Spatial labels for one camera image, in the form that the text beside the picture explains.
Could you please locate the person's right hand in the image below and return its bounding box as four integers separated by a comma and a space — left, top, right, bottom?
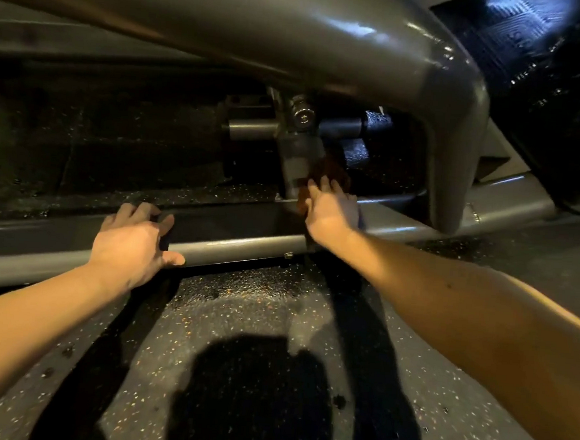
301, 174, 365, 251

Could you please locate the person's left hand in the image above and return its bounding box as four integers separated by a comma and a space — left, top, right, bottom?
87, 199, 190, 295

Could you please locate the brown cleaning cloth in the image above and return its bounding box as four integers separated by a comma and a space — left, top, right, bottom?
296, 153, 354, 218

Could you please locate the grey exercise machine frame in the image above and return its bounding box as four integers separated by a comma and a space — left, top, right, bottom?
0, 0, 572, 331

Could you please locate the person's right forearm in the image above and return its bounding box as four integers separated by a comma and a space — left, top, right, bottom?
304, 226, 580, 440

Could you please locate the person's left forearm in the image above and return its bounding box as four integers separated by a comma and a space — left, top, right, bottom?
0, 256, 134, 440

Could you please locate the steel pivot bolt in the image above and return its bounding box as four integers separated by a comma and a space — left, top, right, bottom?
288, 94, 319, 132

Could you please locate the black textured foot plate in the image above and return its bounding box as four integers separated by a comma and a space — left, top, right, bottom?
417, 0, 580, 214

